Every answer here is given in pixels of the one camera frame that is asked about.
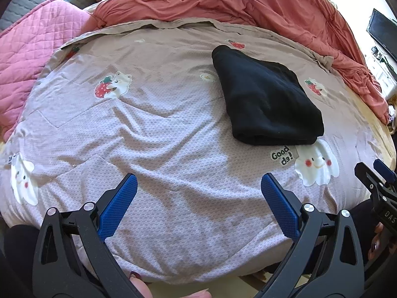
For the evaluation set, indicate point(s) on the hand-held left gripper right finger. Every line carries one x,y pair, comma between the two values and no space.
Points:
280,206

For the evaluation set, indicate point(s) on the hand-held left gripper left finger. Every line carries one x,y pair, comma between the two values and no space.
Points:
119,205

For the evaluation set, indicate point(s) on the person's right hand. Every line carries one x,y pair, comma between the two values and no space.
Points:
377,242

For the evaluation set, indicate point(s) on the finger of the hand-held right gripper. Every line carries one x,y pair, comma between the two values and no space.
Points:
386,171
369,177

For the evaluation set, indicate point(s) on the black long-sleeve shirt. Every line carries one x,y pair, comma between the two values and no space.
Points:
266,105

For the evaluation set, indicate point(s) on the person's left hand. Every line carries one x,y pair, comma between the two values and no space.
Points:
139,287

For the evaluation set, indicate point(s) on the salmon duvet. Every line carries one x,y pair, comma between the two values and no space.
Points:
248,3

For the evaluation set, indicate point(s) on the printed beige bed blanket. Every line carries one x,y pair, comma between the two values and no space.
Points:
170,146

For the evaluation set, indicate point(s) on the white cabinet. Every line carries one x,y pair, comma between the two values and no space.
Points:
384,71

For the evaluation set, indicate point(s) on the cream bed mattress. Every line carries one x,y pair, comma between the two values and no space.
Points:
381,136

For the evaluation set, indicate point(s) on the pink quilted blanket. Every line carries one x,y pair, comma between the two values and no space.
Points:
31,52

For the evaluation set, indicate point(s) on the black flat screen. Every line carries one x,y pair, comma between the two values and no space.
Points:
383,34

